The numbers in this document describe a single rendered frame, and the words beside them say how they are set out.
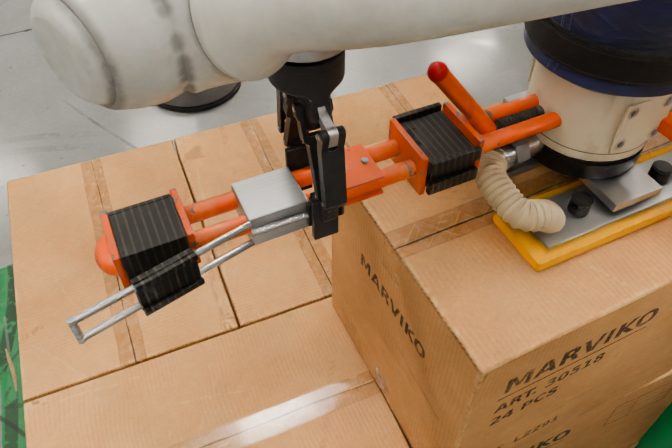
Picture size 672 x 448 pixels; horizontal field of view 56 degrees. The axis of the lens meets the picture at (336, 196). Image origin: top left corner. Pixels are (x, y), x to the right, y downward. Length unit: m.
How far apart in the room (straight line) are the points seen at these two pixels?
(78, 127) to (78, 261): 1.30
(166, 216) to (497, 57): 2.40
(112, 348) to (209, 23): 0.99
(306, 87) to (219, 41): 0.23
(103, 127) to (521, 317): 2.09
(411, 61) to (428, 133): 2.09
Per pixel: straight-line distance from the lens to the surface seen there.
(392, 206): 0.89
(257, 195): 0.70
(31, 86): 2.98
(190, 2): 0.36
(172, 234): 0.67
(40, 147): 2.64
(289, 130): 0.69
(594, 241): 0.88
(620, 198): 0.90
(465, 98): 0.74
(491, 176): 0.82
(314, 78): 0.57
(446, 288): 0.81
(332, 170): 0.61
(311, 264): 1.32
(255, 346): 1.22
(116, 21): 0.36
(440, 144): 0.76
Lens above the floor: 1.59
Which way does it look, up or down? 46 degrees down
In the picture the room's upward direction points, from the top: straight up
